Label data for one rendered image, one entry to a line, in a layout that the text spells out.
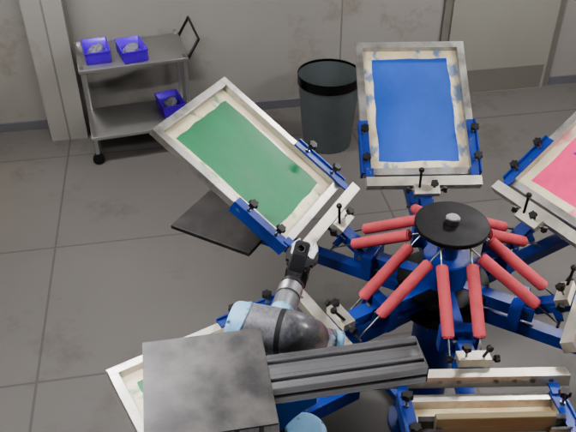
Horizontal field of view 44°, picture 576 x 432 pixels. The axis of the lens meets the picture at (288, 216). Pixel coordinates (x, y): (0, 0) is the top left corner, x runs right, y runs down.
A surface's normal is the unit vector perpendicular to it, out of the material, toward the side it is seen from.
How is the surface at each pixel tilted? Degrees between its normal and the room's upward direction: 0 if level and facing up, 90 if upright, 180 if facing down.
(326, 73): 86
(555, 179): 32
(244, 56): 90
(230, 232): 0
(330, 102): 95
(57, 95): 90
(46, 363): 0
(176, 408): 0
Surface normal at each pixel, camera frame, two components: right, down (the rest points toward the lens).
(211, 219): 0.00, -0.80
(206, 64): 0.17, 0.59
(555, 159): -0.46, -0.51
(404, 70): 0.00, -0.36
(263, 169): 0.46, -0.52
